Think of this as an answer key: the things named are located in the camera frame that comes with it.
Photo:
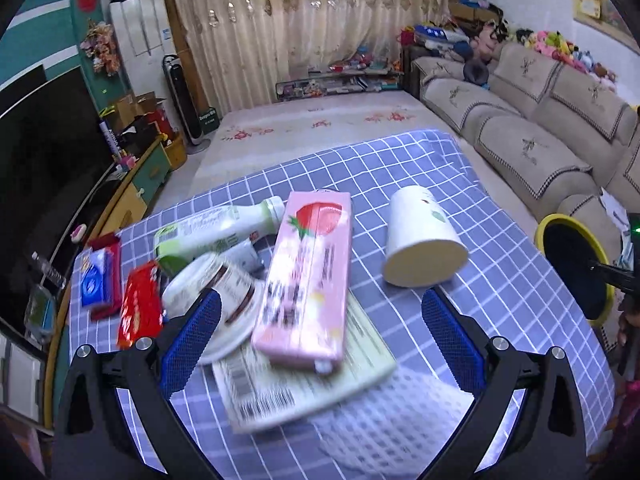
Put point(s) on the cardboard box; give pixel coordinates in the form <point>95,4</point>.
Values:
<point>131,106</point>

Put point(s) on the pale green carton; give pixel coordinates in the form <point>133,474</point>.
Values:
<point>259,396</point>

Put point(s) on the beige lace curtain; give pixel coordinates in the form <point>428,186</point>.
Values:
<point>242,48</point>

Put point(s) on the green yellow tv cabinet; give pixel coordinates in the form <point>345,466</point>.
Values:
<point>129,204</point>

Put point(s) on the artificial flower bouquet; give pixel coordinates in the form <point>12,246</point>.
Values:
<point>100,48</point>

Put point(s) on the red snack packet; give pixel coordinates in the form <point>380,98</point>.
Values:
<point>141,314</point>

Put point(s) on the white paper cup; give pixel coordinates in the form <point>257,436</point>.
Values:
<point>422,247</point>

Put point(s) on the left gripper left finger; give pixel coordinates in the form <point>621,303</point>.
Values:
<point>92,439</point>

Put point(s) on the white green plastic bottle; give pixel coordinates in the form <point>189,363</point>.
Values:
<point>215,230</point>

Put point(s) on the pink strawberry milk carton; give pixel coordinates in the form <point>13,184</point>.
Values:
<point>302,318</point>

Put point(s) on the beige sectional sofa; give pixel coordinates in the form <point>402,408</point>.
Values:
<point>562,141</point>

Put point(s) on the black flat television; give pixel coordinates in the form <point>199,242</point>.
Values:
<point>53,154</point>

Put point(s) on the pile of plush toys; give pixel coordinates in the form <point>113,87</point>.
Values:
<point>475,42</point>

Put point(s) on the floral floor mat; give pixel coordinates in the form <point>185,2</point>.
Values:
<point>264,136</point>

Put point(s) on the clear water bottle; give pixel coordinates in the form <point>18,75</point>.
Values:
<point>48,271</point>

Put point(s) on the low shelf with toys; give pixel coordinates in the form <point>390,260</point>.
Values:
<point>338,79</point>

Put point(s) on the blue tissue pack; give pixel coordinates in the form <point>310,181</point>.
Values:
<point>96,279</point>

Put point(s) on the blue checkered tablecloth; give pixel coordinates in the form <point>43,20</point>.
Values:
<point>507,286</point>

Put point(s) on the black tower fan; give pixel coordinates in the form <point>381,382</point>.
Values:
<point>196,141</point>

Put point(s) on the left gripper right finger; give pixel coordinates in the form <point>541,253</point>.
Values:
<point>525,421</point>

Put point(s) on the yellow rimmed black trash bin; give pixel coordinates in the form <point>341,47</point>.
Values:
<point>573,250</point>

